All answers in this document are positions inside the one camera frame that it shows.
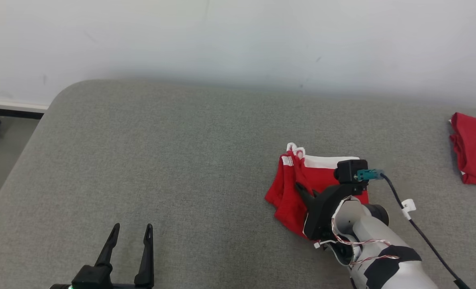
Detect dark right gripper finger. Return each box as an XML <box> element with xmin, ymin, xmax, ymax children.
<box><xmin>295</xmin><ymin>183</ymin><xmax>321</xmax><ymax>201</ymax></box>

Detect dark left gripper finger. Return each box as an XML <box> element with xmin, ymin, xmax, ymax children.
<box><xmin>94</xmin><ymin>223</ymin><xmax>121</xmax><ymax>266</ymax></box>
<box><xmin>134</xmin><ymin>224</ymin><xmax>155</xmax><ymax>285</ymax></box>

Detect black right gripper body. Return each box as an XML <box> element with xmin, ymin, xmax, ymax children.
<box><xmin>304</xmin><ymin>183</ymin><xmax>369</xmax><ymax>241</ymax></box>

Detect red Bulls shorts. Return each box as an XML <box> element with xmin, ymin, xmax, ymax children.
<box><xmin>265</xmin><ymin>142</ymin><xmax>370</xmax><ymax>239</ymax></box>

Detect black white skirting board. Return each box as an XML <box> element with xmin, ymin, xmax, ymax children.
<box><xmin>0</xmin><ymin>98</ymin><xmax>49</xmax><ymax>120</ymax></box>

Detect white right cable label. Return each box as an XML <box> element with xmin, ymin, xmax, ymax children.
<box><xmin>400</xmin><ymin>199</ymin><xmax>417</xmax><ymax>220</ymax></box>

